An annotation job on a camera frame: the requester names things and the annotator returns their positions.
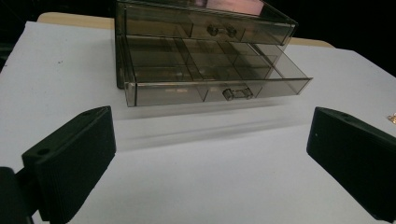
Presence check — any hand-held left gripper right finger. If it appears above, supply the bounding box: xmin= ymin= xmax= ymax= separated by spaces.
xmin=305 ymin=106 xmax=396 ymax=224

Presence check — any smoky transparent drawer organizer box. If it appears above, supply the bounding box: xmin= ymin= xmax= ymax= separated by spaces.
xmin=114 ymin=0 xmax=299 ymax=90

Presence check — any white table cover sheet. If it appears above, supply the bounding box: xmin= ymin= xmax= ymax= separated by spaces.
xmin=0 ymin=21 xmax=396 ymax=224

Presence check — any smoky transparent closed drawer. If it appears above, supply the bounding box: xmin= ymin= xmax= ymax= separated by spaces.
xmin=123 ymin=3 xmax=296 ymax=47

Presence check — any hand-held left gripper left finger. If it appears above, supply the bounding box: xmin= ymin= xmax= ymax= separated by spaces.
xmin=21 ymin=105 xmax=117 ymax=224

